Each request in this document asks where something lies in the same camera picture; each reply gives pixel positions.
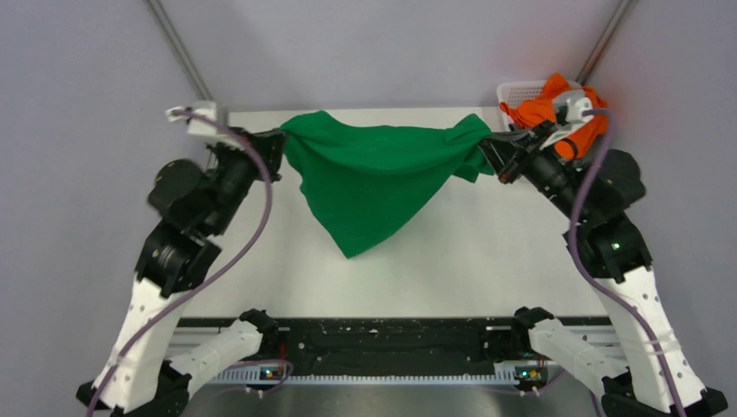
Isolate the right aluminium frame post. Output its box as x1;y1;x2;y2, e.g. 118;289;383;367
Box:
575;0;639;85

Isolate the white plastic laundry basket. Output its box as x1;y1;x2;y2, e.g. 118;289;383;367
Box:
496;80;581;131

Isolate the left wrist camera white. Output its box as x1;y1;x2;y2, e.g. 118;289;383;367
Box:
165;101;242;149

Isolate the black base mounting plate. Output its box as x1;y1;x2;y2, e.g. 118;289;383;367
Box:
175;316;623;379

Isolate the orange t-shirt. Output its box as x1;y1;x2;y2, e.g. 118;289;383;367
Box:
500;73;608;161

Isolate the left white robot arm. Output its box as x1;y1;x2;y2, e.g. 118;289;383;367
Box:
76;142;279;416

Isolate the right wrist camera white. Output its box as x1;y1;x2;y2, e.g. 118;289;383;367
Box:
540;89;594;149

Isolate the white slotted cable duct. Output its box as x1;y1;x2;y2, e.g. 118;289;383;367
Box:
209;362;556;388

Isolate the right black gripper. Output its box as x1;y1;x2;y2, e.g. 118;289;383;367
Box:
473;118;592;223

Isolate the left aluminium frame post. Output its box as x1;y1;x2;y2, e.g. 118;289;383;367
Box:
143;0;215;101

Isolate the green t-shirt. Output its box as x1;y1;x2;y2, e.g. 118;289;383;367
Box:
281;110;494;259

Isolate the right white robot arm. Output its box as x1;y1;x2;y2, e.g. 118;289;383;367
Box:
479;132;728;416

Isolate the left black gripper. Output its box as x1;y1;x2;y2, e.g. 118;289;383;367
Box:
210;122;293;232

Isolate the aluminium frame post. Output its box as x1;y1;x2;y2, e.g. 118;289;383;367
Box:
575;0;639;85
143;0;215;101

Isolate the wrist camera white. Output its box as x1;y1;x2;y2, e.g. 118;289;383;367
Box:
165;101;242;149
540;89;594;149

